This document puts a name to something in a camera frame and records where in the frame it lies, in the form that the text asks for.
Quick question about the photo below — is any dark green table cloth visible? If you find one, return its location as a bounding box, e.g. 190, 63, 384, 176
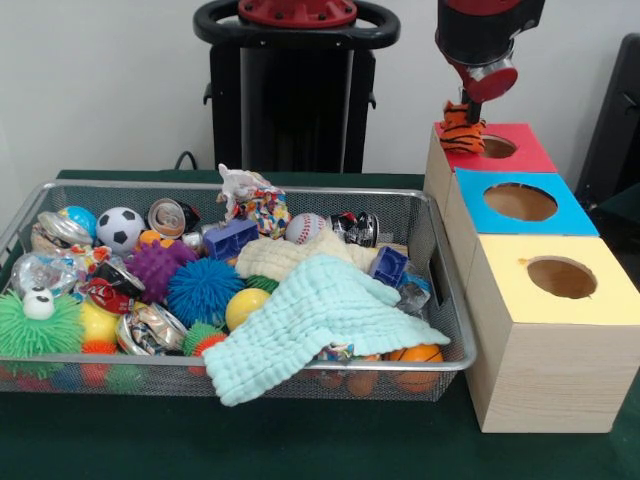
589, 192, 640, 242
0, 169, 640, 480

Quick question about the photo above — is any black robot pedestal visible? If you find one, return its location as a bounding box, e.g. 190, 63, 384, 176
193, 0, 401, 174

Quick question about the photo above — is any smooth yellow ball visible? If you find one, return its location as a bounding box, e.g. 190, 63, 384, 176
225, 288, 272, 331

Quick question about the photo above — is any green spiky ball with eyes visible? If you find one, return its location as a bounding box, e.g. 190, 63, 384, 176
0, 287, 84, 371

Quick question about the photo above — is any mint green cloth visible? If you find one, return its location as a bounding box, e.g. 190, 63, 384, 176
202, 252, 451, 407

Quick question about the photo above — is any wooden box with three holes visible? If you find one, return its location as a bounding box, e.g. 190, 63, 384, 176
422, 121, 640, 435

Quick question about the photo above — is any small toy soccer ball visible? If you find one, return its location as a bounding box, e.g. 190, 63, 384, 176
95, 207, 146, 257

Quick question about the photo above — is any black power cable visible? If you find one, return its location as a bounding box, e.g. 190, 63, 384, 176
173, 149, 202, 172

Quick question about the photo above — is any small orange tiger plush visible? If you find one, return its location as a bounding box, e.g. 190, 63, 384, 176
433, 99, 487, 155

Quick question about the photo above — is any plain blue spiky ball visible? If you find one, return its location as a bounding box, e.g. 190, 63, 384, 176
167, 258, 246, 329

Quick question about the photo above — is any cream yellow cloth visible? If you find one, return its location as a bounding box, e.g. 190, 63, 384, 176
234, 227, 379, 281

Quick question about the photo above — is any crushed black drink can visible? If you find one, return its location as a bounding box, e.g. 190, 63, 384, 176
327, 211, 381, 249

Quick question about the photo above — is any shallow metal mesh bin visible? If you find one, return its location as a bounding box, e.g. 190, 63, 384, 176
0, 179, 477, 404

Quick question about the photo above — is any white toy baseball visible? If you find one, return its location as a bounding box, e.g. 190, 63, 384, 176
285, 213, 327, 245

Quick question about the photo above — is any purple plastic toy block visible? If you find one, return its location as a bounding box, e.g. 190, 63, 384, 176
371, 244, 410, 289

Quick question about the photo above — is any crushed silver drink can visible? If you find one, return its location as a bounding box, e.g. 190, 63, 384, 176
115, 303, 189, 356

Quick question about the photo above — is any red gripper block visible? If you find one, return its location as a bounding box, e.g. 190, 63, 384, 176
446, 58, 520, 125

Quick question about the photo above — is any black upright panel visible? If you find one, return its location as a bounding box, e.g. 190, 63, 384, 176
574, 33, 640, 201

